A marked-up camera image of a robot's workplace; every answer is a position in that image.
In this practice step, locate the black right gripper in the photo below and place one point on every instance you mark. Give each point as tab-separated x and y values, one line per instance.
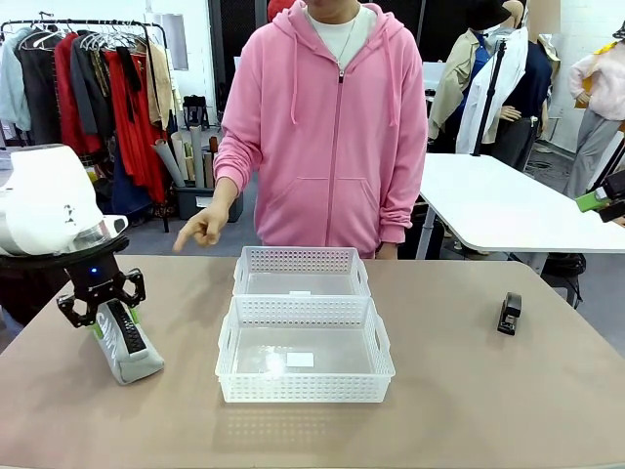
616	183

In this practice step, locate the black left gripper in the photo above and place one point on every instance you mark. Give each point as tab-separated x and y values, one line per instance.
97	281

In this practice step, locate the grey pencil case black zipper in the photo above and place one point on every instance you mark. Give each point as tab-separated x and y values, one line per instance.
134	366

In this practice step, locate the black stapler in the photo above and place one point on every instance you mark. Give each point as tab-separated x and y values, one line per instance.
509	315

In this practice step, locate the person left forearm pink sleeve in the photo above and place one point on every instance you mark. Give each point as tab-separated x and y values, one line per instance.
403	205

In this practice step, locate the person right forearm pink sleeve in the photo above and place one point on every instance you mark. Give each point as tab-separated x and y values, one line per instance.
234	166

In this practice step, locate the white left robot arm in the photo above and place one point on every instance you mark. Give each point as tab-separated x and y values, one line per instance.
44	195

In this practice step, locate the person right hand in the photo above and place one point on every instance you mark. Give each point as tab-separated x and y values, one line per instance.
210	227

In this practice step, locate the person left hand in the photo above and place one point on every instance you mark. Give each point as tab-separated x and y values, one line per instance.
388	250

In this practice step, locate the black bag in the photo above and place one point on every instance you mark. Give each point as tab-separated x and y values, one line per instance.
564	273

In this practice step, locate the white table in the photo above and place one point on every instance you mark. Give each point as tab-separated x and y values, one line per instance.
508	205

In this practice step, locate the grey storage bin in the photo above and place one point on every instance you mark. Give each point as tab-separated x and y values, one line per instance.
195	202

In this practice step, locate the mannequin in navy top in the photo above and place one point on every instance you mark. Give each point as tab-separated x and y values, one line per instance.
532	83

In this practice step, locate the grey paper roll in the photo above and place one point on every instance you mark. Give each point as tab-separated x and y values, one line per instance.
168	161

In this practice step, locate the red dress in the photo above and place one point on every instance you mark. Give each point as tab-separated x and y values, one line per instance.
141	146

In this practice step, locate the black tripod pole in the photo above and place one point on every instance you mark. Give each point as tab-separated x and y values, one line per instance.
490	93

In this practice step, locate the white coat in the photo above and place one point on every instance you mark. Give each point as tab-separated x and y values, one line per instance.
481	98

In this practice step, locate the cream paper roll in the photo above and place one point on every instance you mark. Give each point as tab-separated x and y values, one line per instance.
179	151

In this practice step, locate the brown cardboard tube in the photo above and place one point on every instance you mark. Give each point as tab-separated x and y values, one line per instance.
210	168

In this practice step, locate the grey cardboard tube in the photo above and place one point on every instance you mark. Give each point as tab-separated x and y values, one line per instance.
196	156

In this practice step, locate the grey table leg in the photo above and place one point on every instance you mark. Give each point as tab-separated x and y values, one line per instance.
426	229

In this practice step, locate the mannequin with beige trench coat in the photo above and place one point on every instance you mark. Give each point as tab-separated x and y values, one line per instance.
454	83

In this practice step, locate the white perforated plastic basket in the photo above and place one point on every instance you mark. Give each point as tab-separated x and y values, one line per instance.
303	259
303	388

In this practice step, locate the red coat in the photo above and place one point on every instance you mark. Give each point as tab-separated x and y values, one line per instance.
66	98

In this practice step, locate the grey jacket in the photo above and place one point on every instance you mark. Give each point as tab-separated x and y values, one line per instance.
90	93

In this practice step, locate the dark grey coat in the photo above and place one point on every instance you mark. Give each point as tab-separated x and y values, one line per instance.
41	93

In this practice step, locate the white chair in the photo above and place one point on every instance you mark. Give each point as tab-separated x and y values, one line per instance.
432	73

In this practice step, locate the black scarf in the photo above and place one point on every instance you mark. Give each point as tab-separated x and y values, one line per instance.
129	83

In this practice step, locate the beige garment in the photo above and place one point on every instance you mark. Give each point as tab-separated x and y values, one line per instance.
158	83

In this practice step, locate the black hat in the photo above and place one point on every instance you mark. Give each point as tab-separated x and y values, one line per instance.
483	14

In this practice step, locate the light blue coat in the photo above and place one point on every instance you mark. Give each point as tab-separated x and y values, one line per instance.
12	83

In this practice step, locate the person torso pink hoodie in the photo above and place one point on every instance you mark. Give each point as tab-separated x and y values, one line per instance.
322	146

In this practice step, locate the white hanging panel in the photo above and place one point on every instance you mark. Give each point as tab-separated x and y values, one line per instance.
175	41

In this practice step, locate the black clothes rack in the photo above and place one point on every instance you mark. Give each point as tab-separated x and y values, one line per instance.
97	23

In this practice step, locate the red hat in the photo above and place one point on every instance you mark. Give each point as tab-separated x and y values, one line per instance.
278	9

